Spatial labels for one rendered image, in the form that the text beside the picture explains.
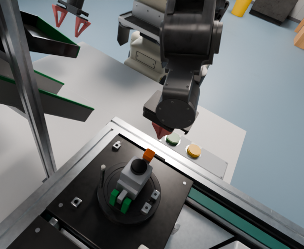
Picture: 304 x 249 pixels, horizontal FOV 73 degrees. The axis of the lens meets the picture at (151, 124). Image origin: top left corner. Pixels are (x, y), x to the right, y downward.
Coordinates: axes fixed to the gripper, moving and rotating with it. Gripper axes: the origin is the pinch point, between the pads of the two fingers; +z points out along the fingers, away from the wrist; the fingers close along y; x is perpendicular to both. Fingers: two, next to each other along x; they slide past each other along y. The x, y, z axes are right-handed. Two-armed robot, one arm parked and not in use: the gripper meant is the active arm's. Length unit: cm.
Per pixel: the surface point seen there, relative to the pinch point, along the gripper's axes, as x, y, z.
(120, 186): -15.4, -0.7, 0.1
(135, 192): -15.1, 2.4, -0.4
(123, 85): 30.7, -28.2, 21.0
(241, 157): 115, 62, 108
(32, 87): -15.4, -19.0, -12.9
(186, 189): -3.9, 11.9, 8.3
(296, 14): 723, 105, 108
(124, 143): -1.6, -7.8, 8.6
